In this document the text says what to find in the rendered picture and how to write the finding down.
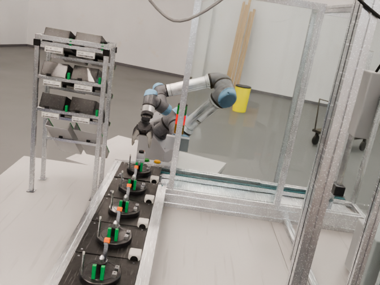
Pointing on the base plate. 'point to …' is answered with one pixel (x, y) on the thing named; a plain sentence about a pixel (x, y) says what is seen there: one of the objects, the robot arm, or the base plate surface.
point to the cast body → (140, 157)
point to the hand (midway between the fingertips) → (141, 144)
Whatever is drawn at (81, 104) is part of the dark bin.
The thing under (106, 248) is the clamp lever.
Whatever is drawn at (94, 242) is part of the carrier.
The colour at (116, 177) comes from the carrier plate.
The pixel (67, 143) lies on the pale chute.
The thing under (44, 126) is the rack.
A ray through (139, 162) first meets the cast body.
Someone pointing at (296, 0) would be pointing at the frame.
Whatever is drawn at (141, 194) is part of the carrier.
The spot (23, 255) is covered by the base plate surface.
